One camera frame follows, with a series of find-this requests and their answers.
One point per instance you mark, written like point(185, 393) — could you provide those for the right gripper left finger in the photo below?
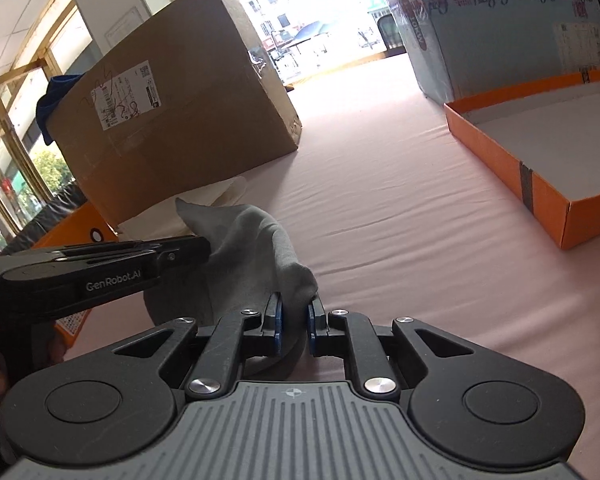
point(114, 402)

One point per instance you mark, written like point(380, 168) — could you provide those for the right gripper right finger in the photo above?
point(467, 402)

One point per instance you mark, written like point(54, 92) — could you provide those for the grey cloth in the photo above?
point(251, 259)

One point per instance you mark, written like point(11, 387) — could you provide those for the orange shoebox lid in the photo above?
point(542, 140)

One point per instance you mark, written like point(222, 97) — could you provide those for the blue cloth on box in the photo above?
point(57, 88)

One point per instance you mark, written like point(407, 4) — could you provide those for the large brown cardboard box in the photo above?
point(188, 99)

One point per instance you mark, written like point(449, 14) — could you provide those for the light blue cardboard box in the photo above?
point(461, 48)

